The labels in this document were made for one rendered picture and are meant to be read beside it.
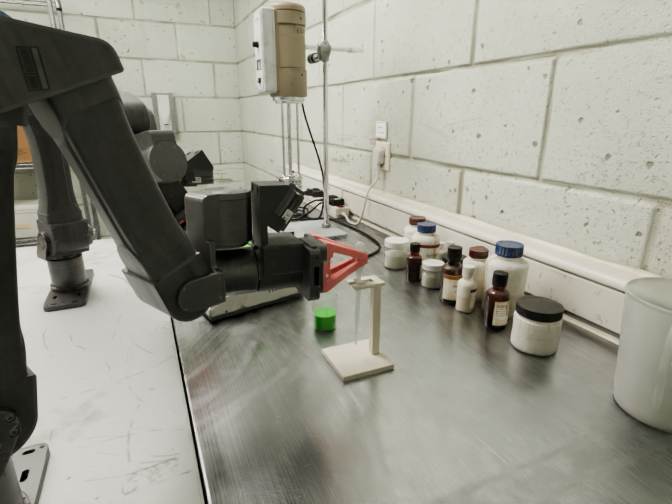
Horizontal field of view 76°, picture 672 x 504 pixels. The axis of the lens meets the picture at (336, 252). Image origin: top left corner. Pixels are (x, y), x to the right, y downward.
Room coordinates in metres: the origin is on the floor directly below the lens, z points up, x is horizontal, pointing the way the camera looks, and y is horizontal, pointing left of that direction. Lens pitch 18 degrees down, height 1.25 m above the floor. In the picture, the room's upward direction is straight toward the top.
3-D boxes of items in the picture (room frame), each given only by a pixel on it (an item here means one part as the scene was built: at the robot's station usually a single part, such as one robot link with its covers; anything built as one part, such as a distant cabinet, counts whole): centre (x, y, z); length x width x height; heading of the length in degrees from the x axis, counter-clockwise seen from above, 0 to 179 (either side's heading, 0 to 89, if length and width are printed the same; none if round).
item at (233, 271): (0.49, 0.12, 1.07); 0.07 x 0.06 x 0.07; 114
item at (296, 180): (1.26, 0.13, 1.17); 0.07 x 0.07 x 0.25
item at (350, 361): (0.56, -0.03, 0.96); 0.08 x 0.08 x 0.13; 23
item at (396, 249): (0.97, -0.14, 0.93); 0.06 x 0.06 x 0.07
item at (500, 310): (0.67, -0.27, 0.95); 0.04 x 0.04 x 0.10
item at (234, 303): (0.79, 0.17, 0.94); 0.22 x 0.13 x 0.08; 127
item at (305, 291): (0.52, 0.07, 1.06); 0.10 x 0.07 x 0.07; 24
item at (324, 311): (0.67, 0.02, 0.93); 0.04 x 0.04 x 0.06
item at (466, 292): (0.73, -0.24, 0.94); 0.03 x 0.03 x 0.09
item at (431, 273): (0.85, -0.20, 0.93); 0.05 x 0.05 x 0.05
